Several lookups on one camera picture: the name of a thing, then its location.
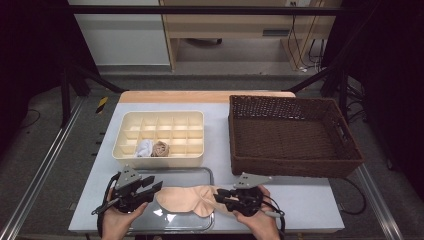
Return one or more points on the person's right hand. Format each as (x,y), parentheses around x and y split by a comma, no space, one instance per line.
(263,228)

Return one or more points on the brown wicker basket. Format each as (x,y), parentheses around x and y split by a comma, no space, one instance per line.
(320,143)

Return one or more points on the white sock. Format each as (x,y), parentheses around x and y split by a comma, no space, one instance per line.
(145,148)

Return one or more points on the white wall socket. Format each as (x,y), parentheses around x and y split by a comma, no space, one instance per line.
(300,2)

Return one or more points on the clear plastic box lid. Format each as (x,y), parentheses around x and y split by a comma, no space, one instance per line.
(186,176)

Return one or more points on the aluminium rail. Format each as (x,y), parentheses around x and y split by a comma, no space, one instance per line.
(377,200)
(53,150)

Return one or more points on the person's left hand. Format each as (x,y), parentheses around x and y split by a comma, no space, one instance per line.
(116,226)

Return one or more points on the yellow black striped tape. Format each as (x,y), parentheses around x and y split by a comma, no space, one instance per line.
(102,105)

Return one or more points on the white cabinet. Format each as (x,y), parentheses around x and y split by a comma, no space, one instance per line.
(123,40)

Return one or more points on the light wooden desk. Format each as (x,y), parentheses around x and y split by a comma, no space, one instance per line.
(233,23)

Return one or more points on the black curtain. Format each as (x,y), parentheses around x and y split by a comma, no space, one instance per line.
(393,83)
(30,50)

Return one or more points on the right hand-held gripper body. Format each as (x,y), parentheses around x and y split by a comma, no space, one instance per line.
(248,201)

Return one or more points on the black metal frame stand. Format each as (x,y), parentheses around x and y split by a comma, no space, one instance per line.
(65,100)
(313,79)

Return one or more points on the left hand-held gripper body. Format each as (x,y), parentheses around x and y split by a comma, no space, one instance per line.
(128,200)

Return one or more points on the cream divided storage box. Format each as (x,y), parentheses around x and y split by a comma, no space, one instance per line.
(160,162)

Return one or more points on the black horizontal frame bar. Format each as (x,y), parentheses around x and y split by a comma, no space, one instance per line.
(200,10)

